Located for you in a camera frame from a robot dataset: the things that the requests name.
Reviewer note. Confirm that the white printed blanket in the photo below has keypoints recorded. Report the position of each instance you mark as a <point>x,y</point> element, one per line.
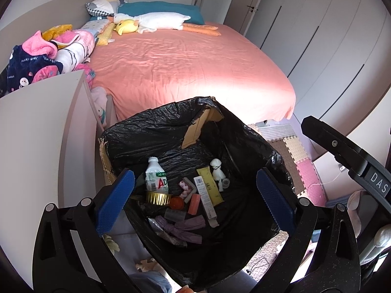
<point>76,52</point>

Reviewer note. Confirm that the cardboard box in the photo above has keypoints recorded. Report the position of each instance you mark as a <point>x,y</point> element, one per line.
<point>192,131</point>

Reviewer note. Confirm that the yellow cloth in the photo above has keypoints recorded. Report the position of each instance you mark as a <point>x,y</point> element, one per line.
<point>56,32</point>

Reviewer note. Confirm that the pink fleece blanket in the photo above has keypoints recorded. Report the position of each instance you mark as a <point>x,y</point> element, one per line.
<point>39,44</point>

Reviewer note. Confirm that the white goose plush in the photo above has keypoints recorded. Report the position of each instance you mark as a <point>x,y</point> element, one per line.
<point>162,21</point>

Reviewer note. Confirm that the pink patterned small wrapper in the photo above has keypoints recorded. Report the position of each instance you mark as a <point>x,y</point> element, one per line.
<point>184,185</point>

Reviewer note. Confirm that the white carton box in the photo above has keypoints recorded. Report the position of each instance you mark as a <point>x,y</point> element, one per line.
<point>204,198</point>

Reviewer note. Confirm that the person's leg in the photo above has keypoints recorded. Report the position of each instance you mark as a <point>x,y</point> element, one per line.
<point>149,283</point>

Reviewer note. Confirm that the yellow duck plush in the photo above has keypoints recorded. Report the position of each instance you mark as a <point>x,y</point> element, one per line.
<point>125,27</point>

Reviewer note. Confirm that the person's right hand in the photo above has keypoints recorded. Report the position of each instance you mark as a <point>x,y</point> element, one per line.
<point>356,210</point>

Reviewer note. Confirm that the yellow tube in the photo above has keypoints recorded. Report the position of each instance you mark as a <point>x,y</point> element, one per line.
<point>210,186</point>

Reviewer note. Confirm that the gold foil bowl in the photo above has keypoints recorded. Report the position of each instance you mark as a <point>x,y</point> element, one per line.
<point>158,198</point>

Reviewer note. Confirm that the white door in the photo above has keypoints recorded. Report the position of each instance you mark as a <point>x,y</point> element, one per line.
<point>244,3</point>

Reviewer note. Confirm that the teal pillow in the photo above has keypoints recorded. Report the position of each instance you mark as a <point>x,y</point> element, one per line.
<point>162,10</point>

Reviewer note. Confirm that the white plastic bottle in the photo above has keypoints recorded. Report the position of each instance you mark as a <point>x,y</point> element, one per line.
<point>156,177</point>

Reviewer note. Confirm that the salmon block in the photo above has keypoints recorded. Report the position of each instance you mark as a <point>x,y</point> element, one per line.
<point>194,204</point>

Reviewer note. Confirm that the white wardrobe doors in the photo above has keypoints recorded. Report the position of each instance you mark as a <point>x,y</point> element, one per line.
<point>320,52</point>

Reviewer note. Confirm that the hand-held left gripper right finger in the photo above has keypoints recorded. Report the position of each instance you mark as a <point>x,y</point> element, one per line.
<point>273,198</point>

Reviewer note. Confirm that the patchwork pillow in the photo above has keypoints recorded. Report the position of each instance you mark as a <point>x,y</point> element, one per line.
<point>105,4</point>

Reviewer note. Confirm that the bed with pink sheet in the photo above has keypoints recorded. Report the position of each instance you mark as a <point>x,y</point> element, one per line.
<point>189,73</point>

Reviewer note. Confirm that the purple plastic wrapper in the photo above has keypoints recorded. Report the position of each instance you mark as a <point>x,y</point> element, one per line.
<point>183,229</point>

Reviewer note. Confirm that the black-lined cardboard trash bin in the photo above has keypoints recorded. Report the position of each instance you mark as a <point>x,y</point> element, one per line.
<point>238,219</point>

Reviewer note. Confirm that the orange round lid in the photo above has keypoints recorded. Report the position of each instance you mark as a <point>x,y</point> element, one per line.
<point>176,203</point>

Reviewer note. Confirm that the small translucent cap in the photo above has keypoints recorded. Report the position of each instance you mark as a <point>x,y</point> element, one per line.
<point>226,183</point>

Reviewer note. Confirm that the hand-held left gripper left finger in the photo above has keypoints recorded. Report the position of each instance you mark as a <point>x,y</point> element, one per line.
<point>117,198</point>

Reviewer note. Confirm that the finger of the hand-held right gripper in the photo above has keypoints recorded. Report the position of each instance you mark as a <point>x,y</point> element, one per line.
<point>333,143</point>

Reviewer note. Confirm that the yellow dotted bolster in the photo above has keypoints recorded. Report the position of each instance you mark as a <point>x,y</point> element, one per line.
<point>107,35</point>

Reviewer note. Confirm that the pale green plush toy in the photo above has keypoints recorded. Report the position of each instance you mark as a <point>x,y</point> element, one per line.
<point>110,243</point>

